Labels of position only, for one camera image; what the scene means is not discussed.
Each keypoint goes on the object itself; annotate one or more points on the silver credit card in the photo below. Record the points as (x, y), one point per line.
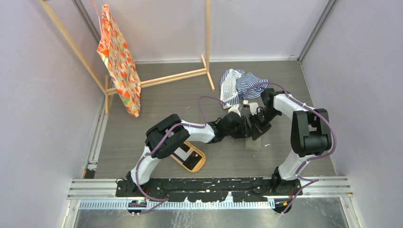
(182, 155)

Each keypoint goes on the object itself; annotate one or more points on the glossy black credit card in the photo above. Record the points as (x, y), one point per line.
(192, 161)

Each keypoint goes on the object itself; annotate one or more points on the orange oval tray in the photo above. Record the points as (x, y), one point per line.
(187, 146)

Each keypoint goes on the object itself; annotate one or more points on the orange floral cloth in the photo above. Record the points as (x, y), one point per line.
(115, 54)

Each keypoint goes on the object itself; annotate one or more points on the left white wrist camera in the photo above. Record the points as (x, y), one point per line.
(235, 109)

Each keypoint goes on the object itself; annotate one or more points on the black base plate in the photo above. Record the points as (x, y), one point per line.
(255, 189)

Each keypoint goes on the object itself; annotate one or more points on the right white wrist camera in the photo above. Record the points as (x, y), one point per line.
(250, 108)

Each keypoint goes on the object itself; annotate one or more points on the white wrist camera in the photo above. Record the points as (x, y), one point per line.
(250, 108)
(235, 109)

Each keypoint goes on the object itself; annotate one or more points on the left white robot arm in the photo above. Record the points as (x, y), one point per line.
(164, 138)

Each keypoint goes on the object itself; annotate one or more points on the wooden drying rack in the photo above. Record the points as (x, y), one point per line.
(108, 87)

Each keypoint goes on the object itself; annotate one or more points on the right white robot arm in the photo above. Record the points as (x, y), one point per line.
(310, 134)

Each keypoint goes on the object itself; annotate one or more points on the blue striped cloth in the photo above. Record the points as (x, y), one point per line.
(236, 84)

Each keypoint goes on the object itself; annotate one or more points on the grey card holder wallet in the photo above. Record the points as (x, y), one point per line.
(253, 144)

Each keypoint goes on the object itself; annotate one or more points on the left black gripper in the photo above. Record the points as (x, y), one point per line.
(244, 131)

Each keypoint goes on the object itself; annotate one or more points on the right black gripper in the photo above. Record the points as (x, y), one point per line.
(258, 129)

